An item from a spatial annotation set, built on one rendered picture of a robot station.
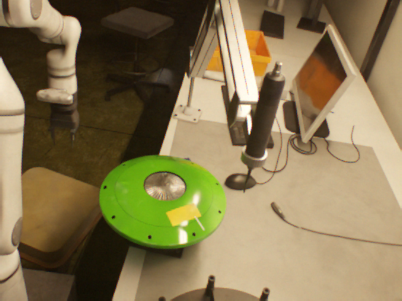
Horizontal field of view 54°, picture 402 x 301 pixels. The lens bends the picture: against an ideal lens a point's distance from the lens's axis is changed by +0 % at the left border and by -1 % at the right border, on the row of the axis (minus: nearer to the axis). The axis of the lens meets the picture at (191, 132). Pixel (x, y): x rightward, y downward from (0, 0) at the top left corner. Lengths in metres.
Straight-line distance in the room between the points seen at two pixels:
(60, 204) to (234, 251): 0.76
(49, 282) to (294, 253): 0.64
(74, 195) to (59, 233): 0.19
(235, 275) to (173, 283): 0.16
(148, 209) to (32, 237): 0.67
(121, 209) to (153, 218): 0.08
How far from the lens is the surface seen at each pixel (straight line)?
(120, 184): 0.99
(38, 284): 1.11
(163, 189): 0.96
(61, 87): 1.10
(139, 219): 0.91
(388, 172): 1.60
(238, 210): 1.21
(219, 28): 1.05
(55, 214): 1.57
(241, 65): 0.89
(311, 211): 1.29
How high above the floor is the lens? 1.75
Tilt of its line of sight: 34 degrees down
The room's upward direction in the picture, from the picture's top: 9 degrees clockwise
